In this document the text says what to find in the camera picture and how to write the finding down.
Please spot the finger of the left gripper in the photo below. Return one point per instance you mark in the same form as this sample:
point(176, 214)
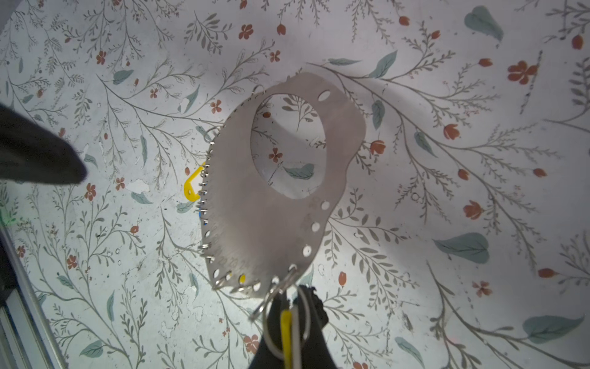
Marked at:
point(30, 153)

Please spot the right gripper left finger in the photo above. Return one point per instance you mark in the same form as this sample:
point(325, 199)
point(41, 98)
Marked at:
point(264, 358)

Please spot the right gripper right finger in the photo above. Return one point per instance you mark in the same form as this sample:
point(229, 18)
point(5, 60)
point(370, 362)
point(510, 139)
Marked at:
point(315, 353)

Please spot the yellow key tag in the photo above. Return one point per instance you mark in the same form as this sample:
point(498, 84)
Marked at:
point(190, 193)
point(286, 338)

